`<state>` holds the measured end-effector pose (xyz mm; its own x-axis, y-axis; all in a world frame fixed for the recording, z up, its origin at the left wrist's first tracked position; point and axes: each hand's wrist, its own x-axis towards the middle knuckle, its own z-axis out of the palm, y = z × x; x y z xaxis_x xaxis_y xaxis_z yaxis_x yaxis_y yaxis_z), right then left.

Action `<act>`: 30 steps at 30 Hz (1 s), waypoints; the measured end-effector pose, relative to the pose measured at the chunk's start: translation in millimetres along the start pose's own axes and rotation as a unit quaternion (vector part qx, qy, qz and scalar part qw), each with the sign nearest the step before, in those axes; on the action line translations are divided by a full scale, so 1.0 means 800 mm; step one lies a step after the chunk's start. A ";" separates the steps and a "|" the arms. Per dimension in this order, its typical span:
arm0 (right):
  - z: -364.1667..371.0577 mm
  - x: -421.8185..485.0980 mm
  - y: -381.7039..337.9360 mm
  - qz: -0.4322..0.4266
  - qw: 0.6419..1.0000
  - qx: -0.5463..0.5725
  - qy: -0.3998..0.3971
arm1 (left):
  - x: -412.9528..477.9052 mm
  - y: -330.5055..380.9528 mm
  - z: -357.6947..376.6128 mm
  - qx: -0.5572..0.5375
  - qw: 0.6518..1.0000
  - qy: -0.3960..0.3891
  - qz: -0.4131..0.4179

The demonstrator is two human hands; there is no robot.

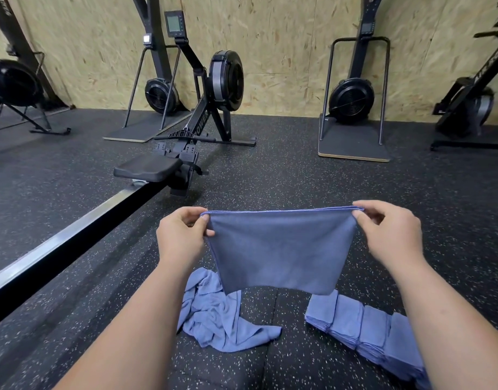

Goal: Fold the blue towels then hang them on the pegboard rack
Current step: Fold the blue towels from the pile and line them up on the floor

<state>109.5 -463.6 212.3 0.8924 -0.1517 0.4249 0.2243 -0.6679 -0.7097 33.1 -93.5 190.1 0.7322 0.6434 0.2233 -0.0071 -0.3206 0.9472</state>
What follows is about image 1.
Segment black upright exercise machine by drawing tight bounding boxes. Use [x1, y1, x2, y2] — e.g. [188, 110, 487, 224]
[430, 0, 498, 155]

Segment person's left forearm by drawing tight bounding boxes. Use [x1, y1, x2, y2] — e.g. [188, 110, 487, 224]
[56, 259, 205, 390]

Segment blue towel pile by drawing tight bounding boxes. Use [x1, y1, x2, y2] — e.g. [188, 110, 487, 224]
[178, 267, 283, 353]

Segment black fan bike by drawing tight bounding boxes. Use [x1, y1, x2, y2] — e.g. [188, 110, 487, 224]
[0, 0, 74, 135]

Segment black rowing machine with rail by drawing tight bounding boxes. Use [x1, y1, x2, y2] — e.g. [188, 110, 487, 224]
[0, 10, 257, 328]

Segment person's right hand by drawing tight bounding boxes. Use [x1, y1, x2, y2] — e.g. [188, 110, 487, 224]
[351, 199, 427, 277]

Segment person's left hand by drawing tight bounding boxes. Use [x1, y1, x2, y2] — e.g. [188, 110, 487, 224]
[155, 206, 216, 273]

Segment black ski trainer grey platform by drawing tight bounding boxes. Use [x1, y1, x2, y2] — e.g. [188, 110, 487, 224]
[103, 0, 193, 144]

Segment person's right forearm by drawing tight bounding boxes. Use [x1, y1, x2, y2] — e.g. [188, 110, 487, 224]
[391, 259, 498, 390]

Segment black ski trainer wooden-edged platform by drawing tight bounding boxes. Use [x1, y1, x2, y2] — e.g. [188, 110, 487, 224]
[317, 0, 392, 163]

